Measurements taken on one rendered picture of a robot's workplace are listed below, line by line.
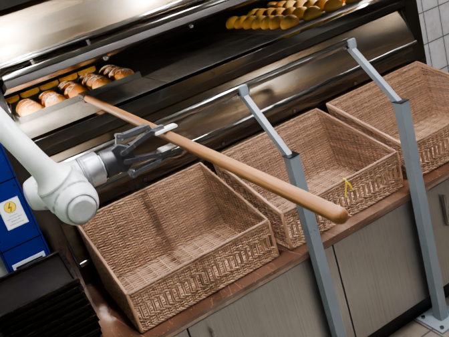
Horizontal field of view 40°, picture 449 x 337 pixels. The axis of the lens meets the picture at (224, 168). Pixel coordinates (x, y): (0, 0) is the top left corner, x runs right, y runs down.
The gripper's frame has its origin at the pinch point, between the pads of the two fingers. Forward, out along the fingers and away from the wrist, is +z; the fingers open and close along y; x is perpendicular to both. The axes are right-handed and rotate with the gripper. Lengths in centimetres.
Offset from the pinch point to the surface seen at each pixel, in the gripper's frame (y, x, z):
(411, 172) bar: 51, -6, 85
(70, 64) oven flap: -22, -48, -10
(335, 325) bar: 90, -3, 38
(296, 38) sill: 2, -64, 87
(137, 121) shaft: -1.6, -23.2, -0.7
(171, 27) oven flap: -22, -48, 29
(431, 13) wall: 16, -66, 163
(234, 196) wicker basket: 42, -36, 28
